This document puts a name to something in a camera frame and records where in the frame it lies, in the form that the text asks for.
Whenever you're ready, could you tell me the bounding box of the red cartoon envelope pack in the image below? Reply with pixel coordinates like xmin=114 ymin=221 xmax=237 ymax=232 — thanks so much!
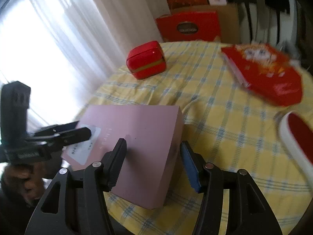
xmin=221 ymin=43 xmax=304 ymax=107

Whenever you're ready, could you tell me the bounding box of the red tin box gold band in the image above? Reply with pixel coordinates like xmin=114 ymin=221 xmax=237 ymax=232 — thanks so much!
xmin=126 ymin=41 xmax=167 ymax=80

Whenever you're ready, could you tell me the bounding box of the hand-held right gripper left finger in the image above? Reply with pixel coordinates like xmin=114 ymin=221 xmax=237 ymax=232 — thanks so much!
xmin=24 ymin=138 xmax=128 ymax=235

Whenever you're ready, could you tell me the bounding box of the person's left hand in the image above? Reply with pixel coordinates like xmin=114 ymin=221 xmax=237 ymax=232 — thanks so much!
xmin=2 ymin=164 xmax=46 ymax=201

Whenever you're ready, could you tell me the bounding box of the yellow checked tablecloth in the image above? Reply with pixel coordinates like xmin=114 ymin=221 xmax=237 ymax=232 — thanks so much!
xmin=76 ymin=40 xmax=313 ymax=235

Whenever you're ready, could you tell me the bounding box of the red Collection gift box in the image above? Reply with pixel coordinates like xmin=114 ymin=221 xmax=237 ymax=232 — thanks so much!
xmin=156 ymin=10 xmax=222 ymax=42

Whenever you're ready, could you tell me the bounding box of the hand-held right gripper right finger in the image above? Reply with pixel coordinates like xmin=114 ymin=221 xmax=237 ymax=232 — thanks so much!
xmin=180 ymin=141 xmax=283 ymax=235

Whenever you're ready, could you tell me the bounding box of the white sheer curtain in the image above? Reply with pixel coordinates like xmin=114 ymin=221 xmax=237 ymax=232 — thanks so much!
xmin=0 ymin=0 xmax=172 ymax=137

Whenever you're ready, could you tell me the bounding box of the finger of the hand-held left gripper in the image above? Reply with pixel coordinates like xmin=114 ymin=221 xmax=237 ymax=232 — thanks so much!
xmin=34 ymin=121 xmax=80 ymax=139
xmin=52 ymin=127 xmax=92 ymax=150

